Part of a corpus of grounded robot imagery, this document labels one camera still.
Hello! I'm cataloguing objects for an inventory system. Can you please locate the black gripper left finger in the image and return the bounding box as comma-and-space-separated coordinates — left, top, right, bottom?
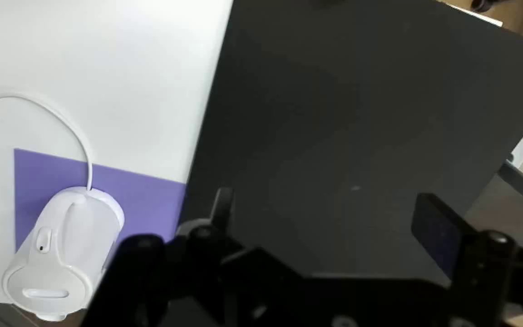
78, 188, 312, 327

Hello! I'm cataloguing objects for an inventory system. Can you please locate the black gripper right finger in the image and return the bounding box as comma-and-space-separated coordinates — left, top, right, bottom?
410, 191, 523, 327

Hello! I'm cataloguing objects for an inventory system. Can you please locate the white electric kettle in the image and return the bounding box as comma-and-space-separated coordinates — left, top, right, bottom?
1, 186, 127, 324

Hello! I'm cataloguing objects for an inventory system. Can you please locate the purple rectangular mat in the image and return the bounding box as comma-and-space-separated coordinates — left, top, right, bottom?
12, 148, 188, 251

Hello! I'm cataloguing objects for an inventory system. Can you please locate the large black board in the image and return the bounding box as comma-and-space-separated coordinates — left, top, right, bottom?
177, 0, 523, 287

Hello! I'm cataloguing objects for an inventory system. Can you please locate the white power cable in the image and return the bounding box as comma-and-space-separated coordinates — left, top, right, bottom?
0, 89, 94, 244

